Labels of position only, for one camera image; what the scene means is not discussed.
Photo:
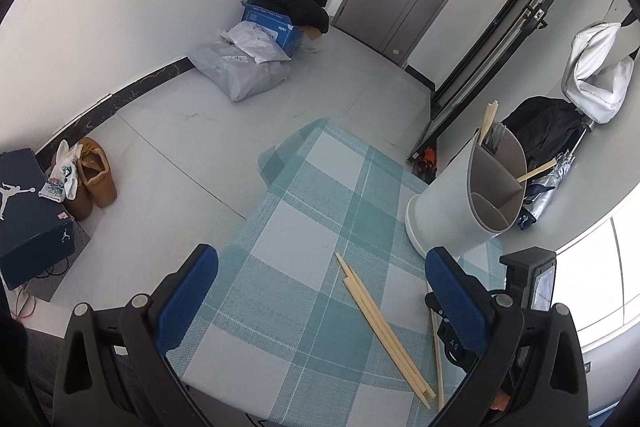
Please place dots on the brown boot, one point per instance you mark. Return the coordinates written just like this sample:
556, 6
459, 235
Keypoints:
77, 207
97, 172

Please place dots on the blue cardboard box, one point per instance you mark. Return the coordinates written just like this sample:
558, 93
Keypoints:
286, 34

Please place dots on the white socks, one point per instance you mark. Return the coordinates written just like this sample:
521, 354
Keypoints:
67, 167

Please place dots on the window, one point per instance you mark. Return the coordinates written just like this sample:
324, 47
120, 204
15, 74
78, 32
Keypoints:
600, 277

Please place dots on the folded silver blue umbrella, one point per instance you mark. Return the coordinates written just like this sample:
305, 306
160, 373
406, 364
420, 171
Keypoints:
550, 187

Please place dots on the wooden chopstick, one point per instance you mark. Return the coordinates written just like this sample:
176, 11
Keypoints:
380, 339
385, 324
536, 171
439, 377
492, 114
484, 124

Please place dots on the dark blue shoe box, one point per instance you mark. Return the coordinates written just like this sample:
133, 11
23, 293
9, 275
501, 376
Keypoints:
30, 237

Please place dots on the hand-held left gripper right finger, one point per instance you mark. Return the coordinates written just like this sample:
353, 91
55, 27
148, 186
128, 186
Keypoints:
460, 302

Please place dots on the grey plastic mail bag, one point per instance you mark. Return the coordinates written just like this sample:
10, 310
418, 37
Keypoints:
240, 74

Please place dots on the metal spoon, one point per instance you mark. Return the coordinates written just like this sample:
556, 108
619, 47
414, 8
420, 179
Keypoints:
496, 137

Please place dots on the black backpack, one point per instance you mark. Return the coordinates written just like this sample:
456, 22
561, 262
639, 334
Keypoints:
545, 127

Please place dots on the black framed glass door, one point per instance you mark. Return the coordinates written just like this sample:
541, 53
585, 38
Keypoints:
500, 49

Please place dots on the person's grey clothing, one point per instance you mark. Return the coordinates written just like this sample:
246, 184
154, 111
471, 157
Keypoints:
42, 382

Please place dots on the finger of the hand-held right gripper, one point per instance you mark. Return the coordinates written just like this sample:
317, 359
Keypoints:
454, 348

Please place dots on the white plastic mail bag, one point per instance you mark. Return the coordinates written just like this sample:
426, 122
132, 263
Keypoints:
255, 37

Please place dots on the teal checkered tablecloth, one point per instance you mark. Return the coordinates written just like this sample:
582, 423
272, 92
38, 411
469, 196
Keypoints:
310, 227

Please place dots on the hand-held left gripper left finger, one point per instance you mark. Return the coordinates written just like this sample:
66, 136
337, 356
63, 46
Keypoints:
187, 297

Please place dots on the grey white utensil holder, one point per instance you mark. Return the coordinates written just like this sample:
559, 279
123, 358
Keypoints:
445, 207

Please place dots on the white bag hanging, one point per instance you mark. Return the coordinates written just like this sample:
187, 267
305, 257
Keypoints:
595, 77

